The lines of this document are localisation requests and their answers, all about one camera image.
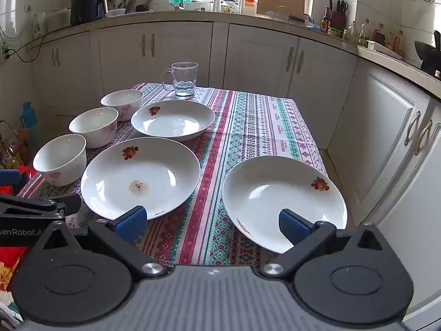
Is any white pink floral bowl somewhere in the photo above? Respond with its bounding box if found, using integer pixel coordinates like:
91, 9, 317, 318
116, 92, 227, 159
101, 90, 144, 122
69, 107, 119, 149
33, 134, 87, 186

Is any clear glass mug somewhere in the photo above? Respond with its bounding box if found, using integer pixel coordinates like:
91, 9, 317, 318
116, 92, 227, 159
163, 61, 199, 98

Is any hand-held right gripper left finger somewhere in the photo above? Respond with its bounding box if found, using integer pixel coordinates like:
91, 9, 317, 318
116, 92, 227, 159
33, 206, 168, 281

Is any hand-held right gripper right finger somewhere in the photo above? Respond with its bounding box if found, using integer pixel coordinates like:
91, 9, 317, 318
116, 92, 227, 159
259, 209, 393, 279

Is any black air fryer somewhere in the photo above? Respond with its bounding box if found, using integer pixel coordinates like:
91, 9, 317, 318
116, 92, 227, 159
70, 0, 108, 26

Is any cardboard box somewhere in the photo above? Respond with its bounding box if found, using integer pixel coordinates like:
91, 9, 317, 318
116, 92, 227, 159
257, 0, 306, 18

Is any patterned red green tablecloth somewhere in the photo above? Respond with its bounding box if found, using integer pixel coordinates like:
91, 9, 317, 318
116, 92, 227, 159
17, 82, 328, 267

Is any knife block with knives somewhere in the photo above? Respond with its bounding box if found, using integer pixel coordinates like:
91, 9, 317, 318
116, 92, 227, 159
327, 0, 349, 30

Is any black power cable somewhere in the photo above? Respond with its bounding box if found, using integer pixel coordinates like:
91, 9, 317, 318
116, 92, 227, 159
7, 24, 74, 63

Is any wicker basket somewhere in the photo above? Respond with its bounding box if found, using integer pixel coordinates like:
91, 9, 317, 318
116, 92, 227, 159
0, 120, 23, 168

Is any blue thermos jug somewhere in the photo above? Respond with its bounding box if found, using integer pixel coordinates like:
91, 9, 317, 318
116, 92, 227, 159
19, 102, 37, 139

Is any black wok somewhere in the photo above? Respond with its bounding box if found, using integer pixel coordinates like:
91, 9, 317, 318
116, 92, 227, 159
413, 30, 441, 74

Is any white fruit print plate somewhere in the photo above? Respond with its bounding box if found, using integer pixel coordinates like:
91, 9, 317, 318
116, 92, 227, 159
222, 155, 348, 254
131, 99, 216, 143
80, 137, 201, 221

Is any red gift box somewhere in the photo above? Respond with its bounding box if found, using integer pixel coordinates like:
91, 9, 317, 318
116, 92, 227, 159
0, 166, 37, 283

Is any dark sauce bottle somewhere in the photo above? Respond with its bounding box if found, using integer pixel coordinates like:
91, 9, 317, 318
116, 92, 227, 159
321, 6, 332, 34

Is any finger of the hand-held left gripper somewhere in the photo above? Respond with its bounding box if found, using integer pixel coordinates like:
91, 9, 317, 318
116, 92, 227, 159
0, 193, 82, 248
0, 169, 22, 186

